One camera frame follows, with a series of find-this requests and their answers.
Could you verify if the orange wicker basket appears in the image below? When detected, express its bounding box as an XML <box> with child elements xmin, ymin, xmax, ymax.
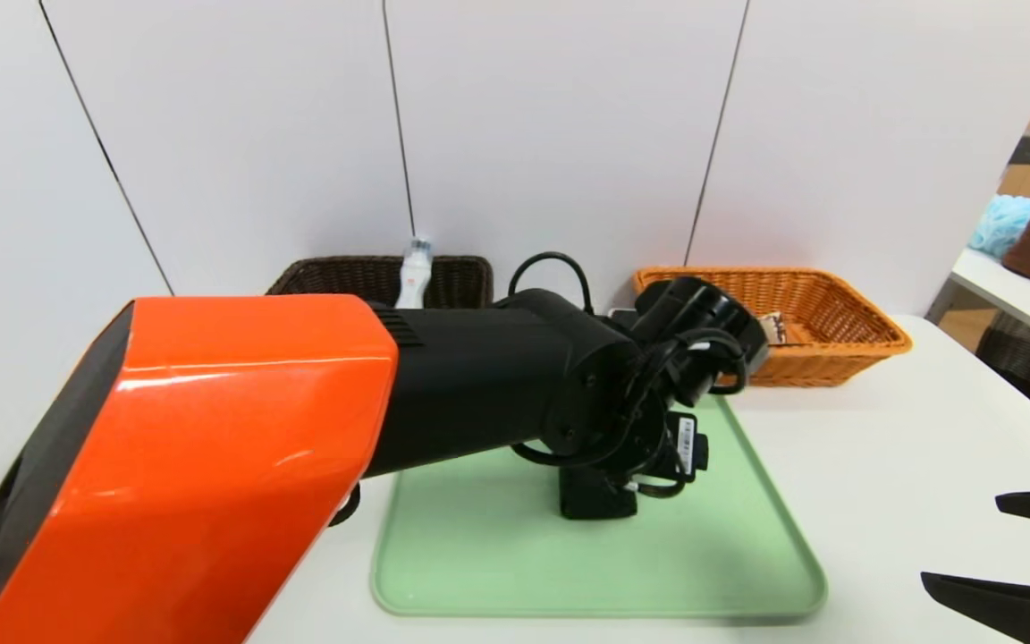
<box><xmin>633</xmin><ymin>267</ymin><xmax>914</xmax><ymax>387</ymax></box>

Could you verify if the clear spray bottle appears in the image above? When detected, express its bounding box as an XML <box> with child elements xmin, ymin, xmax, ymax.
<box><xmin>395</xmin><ymin>236</ymin><xmax>435</xmax><ymax>310</ymax></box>

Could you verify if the black cloth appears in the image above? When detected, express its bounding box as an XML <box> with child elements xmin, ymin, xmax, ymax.
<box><xmin>558</xmin><ymin>465</ymin><xmax>639</xmax><ymax>521</ymax></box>

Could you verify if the light green plastic tray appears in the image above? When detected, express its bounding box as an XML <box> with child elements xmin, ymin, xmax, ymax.
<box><xmin>370</xmin><ymin>394</ymin><xmax>829</xmax><ymax>620</ymax></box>

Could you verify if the dark brown wicker basket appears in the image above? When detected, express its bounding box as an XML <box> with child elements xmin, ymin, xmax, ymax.
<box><xmin>266</xmin><ymin>256</ymin><xmax>495</xmax><ymax>310</ymax></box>

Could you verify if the light blue bag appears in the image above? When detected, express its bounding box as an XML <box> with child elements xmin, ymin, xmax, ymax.
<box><xmin>971</xmin><ymin>195</ymin><xmax>1030</xmax><ymax>258</ymax></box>

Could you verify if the black left camera cable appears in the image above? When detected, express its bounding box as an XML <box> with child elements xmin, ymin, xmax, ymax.
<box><xmin>508</xmin><ymin>251</ymin><xmax>595</xmax><ymax>316</ymax></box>

